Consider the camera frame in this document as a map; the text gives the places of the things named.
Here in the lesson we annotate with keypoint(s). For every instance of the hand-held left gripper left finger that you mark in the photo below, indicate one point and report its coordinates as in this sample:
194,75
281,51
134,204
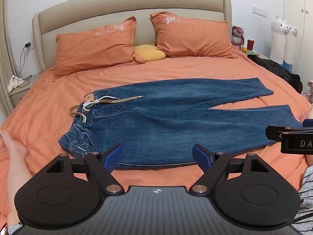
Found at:
113,156

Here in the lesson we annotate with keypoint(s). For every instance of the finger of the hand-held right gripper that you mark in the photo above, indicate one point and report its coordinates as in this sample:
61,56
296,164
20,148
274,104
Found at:
308,123
273,133

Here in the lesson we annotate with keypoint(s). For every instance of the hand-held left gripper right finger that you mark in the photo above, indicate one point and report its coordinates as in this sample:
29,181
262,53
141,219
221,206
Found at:
201,156

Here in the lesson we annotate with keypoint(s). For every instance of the blue denim pants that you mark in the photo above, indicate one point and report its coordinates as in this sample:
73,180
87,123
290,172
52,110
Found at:
171,120

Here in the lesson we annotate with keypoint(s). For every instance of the pink soft toy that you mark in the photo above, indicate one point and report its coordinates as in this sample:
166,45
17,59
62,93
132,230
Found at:
309,91

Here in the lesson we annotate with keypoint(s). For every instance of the striped grey clothing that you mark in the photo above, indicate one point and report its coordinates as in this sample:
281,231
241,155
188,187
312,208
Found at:
307,195

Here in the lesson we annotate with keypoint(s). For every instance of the beige belt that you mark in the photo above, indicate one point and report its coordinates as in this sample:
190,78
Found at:
122,100

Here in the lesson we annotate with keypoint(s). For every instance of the black jacket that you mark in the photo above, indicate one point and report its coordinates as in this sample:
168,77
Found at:
276,69

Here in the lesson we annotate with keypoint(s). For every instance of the white wardrobe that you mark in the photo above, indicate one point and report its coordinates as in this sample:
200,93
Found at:
305,53

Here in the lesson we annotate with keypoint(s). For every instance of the white alpaca plush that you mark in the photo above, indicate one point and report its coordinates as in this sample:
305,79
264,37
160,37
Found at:
291,46
278,39

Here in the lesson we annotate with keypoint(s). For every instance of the small green box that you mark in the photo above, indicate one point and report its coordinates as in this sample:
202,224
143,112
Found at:
250,52

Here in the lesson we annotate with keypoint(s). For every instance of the orange fruit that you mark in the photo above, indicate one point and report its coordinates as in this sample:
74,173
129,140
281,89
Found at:
244,49

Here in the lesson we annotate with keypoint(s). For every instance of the red cup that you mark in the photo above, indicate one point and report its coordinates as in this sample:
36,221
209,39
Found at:
250,44

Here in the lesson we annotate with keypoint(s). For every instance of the bed with orange sheet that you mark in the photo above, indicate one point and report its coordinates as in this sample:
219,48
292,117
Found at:
171,69

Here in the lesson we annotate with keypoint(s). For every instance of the person's left leg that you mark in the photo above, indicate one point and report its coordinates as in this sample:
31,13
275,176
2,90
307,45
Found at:
16,156

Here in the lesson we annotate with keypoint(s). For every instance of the pink bear plush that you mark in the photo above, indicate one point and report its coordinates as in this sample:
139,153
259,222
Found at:
237,33

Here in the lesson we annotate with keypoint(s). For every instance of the yellow cushion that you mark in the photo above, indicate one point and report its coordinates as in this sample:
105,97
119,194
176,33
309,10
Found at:
149,53

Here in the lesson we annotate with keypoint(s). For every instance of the grey nightstand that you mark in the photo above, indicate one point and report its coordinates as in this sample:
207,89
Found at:
25,91

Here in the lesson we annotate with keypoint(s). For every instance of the orange pillow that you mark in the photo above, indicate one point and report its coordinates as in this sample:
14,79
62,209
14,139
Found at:
97,47
193,38

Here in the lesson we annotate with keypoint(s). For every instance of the white cloth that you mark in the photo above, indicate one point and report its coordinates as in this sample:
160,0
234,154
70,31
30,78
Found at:
14,83

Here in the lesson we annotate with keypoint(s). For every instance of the beige padded headboard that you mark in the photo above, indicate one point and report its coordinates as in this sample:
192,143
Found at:
97,7

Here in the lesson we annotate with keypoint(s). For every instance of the white wall switch panel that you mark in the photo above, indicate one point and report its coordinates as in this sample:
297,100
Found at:
259,10

